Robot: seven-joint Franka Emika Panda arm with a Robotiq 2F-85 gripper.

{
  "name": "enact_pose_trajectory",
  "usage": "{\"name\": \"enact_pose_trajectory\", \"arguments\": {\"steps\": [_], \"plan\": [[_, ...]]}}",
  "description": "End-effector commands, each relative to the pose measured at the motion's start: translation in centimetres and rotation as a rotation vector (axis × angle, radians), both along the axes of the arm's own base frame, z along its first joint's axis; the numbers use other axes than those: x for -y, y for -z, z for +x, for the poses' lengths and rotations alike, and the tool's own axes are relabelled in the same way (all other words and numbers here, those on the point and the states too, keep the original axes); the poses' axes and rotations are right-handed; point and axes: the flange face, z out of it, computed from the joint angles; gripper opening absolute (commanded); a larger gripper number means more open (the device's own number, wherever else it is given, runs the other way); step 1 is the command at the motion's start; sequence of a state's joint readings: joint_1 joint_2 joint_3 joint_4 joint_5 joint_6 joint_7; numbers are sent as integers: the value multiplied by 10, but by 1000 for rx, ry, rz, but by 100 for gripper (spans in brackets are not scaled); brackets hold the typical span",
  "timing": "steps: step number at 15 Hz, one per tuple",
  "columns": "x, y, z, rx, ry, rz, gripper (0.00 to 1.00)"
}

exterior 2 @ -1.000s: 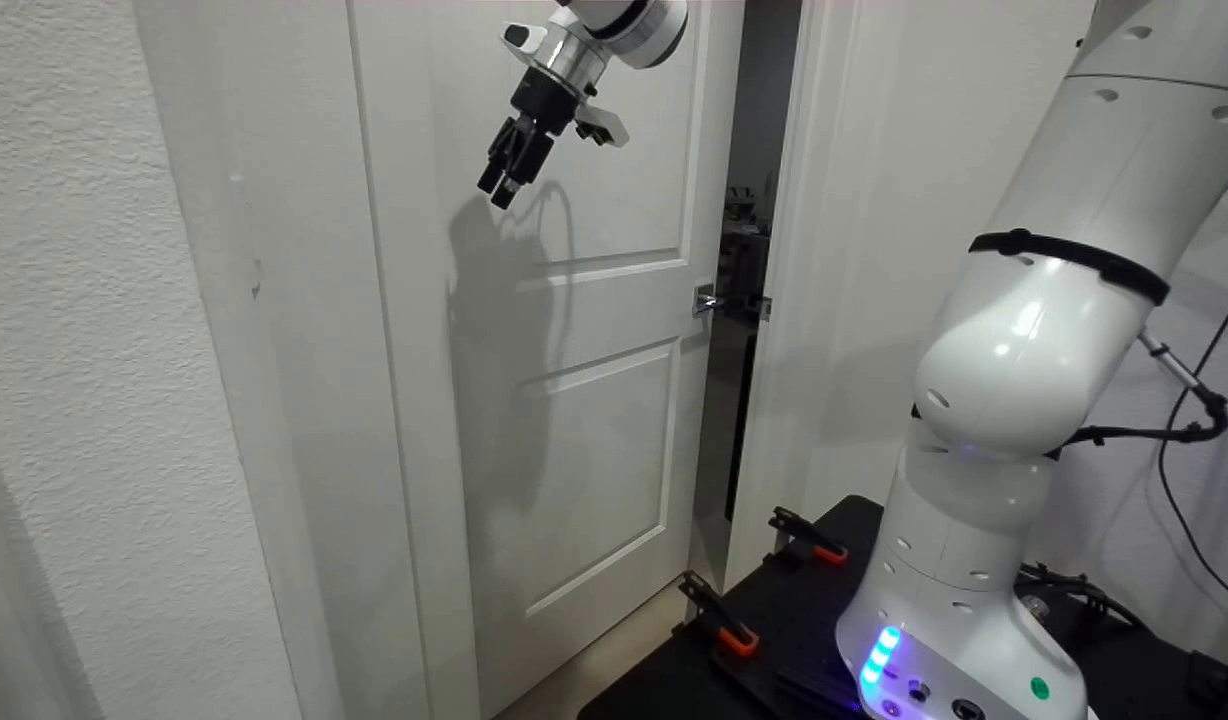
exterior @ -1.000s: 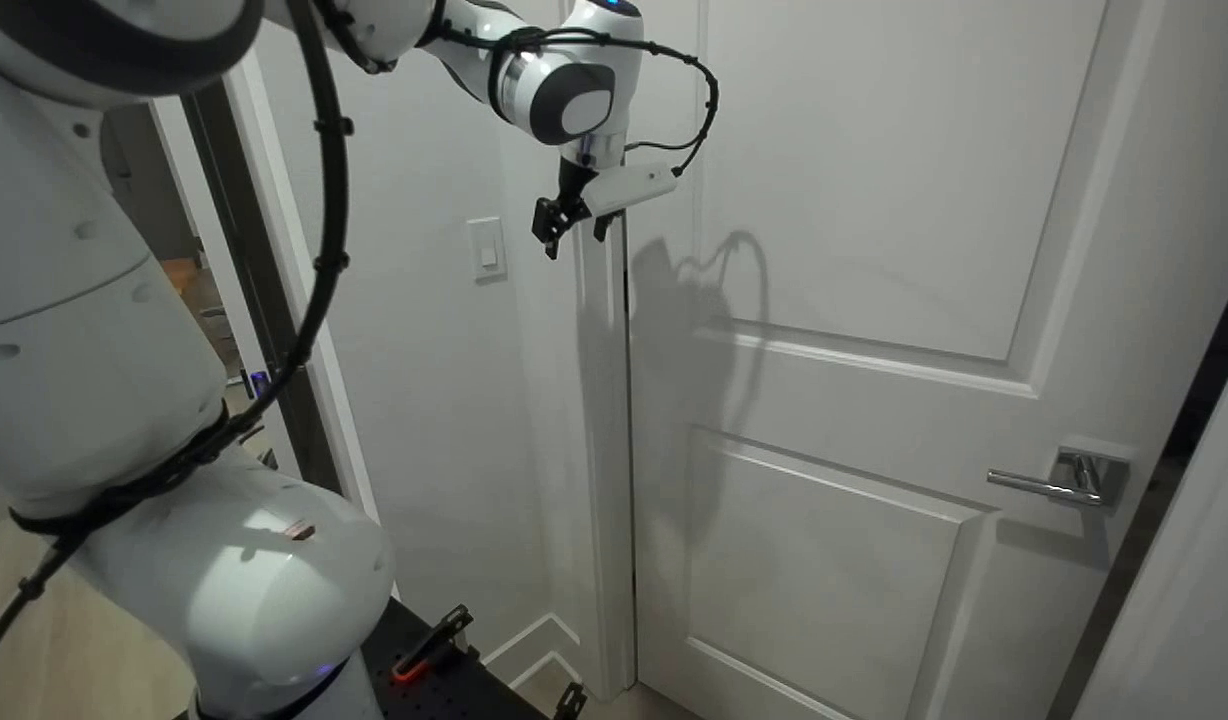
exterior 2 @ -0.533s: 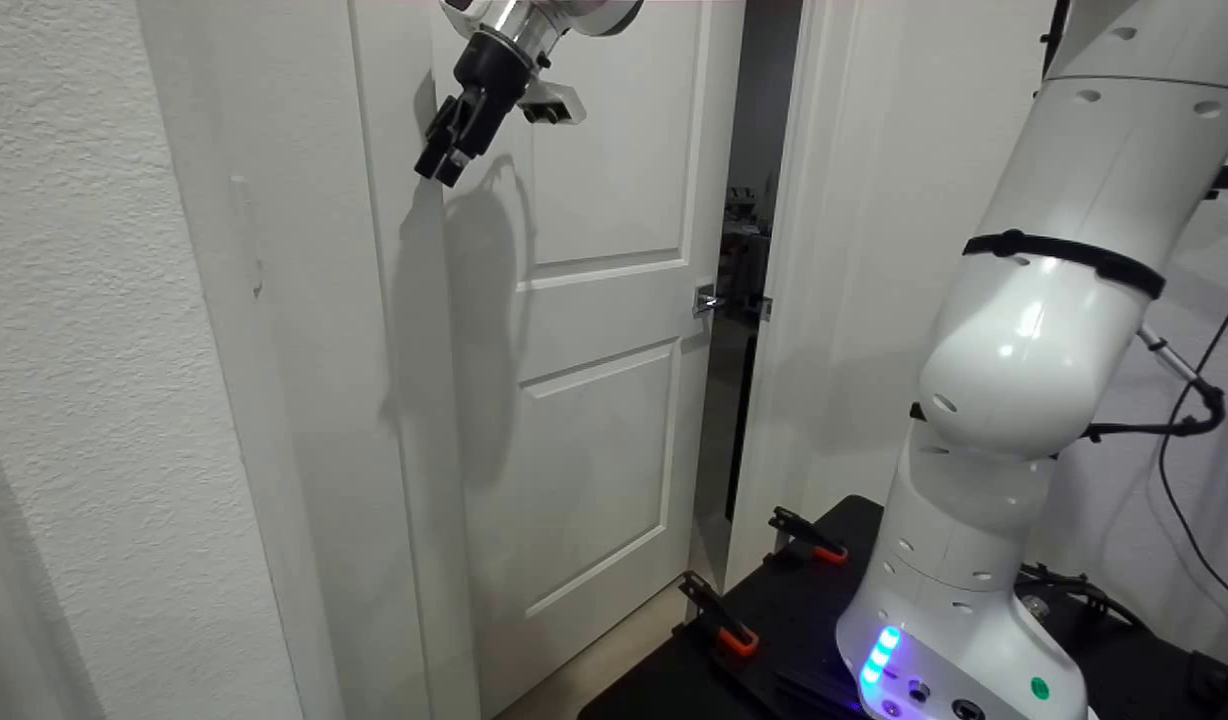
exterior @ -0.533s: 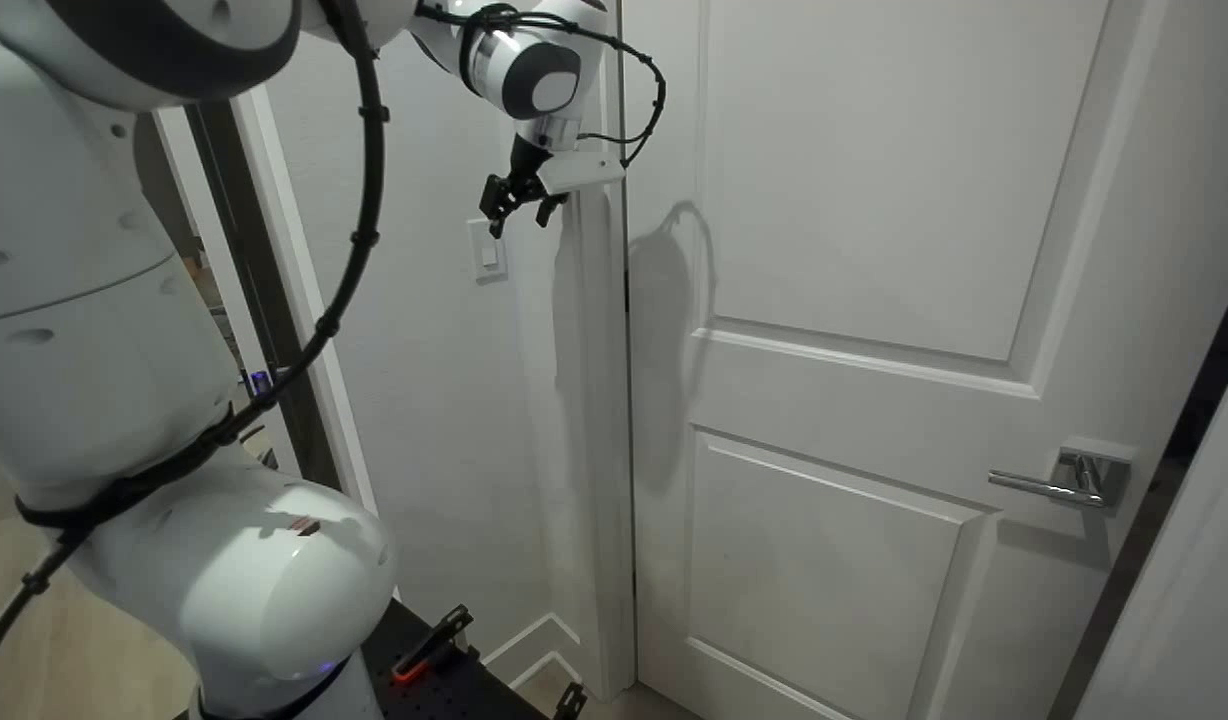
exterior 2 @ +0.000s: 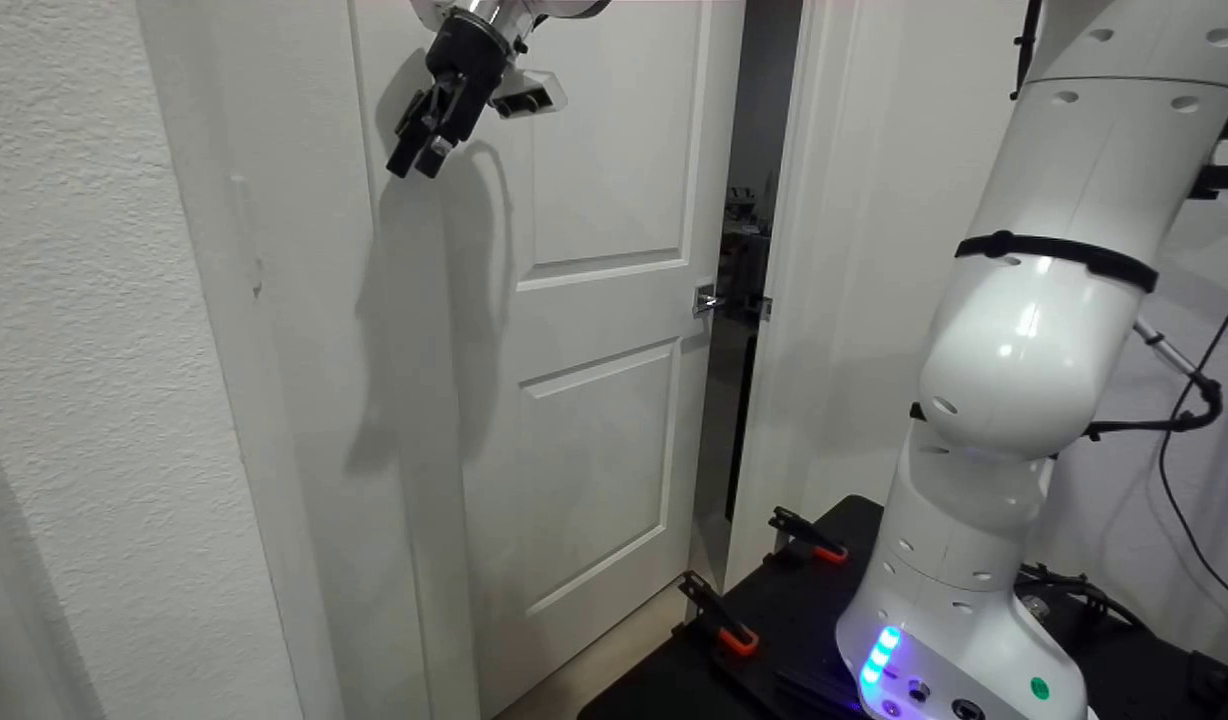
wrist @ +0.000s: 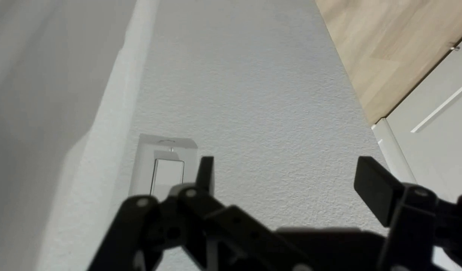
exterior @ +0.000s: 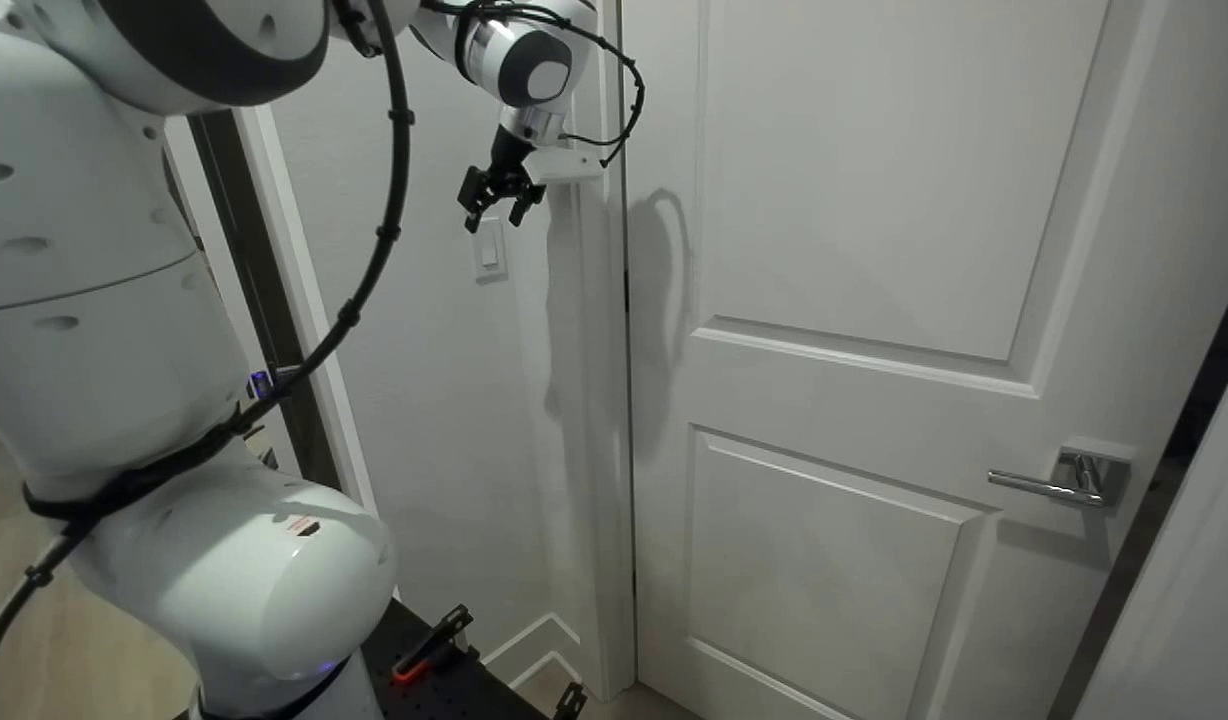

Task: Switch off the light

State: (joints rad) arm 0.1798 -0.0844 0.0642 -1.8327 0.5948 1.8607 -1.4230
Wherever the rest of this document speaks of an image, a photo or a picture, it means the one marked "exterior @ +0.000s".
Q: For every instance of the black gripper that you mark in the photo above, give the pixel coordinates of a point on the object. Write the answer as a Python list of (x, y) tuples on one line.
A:
[(503, 179)]

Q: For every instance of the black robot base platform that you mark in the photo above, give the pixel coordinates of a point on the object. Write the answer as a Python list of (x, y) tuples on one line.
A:
[(462, 691)]

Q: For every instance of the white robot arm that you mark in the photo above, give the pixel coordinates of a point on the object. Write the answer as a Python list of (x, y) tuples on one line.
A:
[(122, 387)]

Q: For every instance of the black orange clamp rear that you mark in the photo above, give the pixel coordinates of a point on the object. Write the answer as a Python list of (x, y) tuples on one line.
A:
[(432, 648)]

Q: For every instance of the black orange clamp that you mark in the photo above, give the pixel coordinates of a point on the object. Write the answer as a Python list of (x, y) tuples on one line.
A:
[(432, 648), (570, 700)]

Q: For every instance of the white panel door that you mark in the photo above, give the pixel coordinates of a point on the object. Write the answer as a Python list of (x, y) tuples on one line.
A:
[(882, 251)]

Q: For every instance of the black orange clamp front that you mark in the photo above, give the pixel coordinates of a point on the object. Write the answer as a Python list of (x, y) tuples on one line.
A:
[(570, 700)]

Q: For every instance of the white wall light switch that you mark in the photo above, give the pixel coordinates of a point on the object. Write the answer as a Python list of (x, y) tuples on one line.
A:
[(491, 251)]

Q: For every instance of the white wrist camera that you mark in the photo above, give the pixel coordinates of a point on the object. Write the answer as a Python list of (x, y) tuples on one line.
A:
[(563, 165)]

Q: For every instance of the silver door handle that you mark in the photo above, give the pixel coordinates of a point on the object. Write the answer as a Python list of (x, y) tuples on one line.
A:
[(1079, 477)]

